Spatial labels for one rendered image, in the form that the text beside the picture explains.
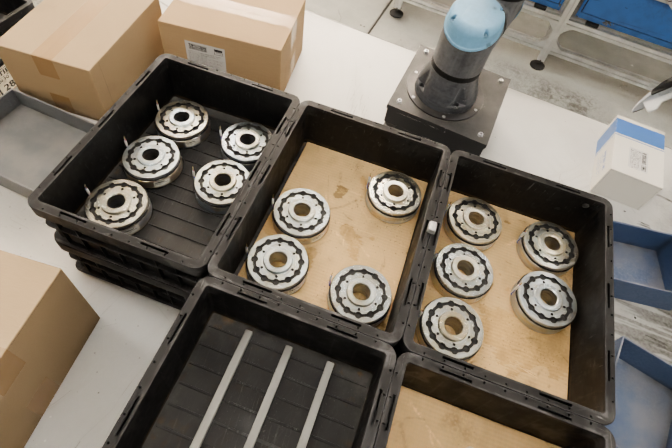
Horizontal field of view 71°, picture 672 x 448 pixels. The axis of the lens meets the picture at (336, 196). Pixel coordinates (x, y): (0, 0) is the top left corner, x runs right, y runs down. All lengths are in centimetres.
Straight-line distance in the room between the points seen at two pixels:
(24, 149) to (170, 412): 72
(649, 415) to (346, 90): 97
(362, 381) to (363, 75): 86
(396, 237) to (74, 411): 61
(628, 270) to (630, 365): 22
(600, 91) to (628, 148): 161
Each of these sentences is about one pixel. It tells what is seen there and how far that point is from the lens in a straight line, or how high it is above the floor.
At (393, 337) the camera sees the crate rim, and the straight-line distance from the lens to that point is 70.
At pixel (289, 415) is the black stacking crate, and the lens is 76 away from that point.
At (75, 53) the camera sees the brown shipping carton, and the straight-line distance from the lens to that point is 120.
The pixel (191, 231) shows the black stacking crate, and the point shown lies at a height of 83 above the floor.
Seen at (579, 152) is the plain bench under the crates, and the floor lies 70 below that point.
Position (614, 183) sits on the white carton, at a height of 75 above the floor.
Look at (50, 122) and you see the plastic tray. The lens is 129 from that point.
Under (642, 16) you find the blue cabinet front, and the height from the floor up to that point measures 42.
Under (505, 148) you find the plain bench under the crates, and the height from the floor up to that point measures 70.
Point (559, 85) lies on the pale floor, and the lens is 284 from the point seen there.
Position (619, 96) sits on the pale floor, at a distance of 298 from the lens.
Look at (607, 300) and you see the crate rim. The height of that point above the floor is 93.
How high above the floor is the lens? 157
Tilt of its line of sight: 54 degrees down
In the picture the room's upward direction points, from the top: 11 degrees clockwise
